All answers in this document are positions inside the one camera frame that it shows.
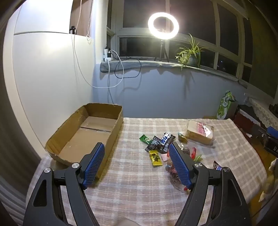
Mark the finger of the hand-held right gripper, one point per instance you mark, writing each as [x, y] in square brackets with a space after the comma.
[272, 131]
[259, 132]

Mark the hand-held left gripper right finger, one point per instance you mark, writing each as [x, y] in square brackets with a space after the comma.
[179, 165]

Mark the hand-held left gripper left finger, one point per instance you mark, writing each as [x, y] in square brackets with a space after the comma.
[95, 165]

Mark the clear packet of dark snacks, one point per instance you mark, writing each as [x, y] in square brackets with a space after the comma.
[173, 173]

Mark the small red snack packet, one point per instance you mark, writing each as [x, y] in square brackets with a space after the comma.
[192, 152]

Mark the green candy wrapper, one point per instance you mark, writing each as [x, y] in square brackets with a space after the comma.
[198, 158]

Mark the yellow snack packet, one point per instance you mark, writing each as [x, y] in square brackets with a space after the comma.
[155, 158]

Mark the cardboard box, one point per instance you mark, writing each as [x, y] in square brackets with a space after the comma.
[86, 130]

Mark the brown blue candy bar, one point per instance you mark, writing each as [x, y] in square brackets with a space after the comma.
[217, 166]

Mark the pink snack packet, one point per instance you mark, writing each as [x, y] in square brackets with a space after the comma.
[165, 157]

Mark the lace cloth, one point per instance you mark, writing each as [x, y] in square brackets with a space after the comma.
[260, 110]

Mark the cream cloth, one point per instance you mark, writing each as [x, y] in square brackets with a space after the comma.
[271, 171]

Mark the yellow green wrapped snack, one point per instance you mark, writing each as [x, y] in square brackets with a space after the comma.
[182, 137]

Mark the blue white candy bar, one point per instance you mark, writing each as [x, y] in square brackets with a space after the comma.
[166, 140]

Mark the black snack packet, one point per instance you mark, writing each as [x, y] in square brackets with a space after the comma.
[153, 144]

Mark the bagged sliced bread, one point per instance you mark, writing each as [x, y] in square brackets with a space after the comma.
[195, 132]

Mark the green snack packet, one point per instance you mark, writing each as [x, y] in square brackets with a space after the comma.
[146, 139]

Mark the green printed bag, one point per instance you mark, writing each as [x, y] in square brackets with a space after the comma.
[223, 106]

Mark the dark curtain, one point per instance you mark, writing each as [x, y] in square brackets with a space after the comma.
[265, 54]

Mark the potted spider plant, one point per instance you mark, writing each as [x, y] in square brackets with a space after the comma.
[192, 58]

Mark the grey windowsill cloth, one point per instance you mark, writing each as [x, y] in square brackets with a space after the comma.
[130, 64]

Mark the white power strip with chargers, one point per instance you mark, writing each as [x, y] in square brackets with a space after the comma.
[107, 58]

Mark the black tripod stand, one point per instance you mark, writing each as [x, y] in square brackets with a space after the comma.
[161, 50]

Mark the black bottle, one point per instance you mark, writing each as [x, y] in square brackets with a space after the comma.
[72, 30]

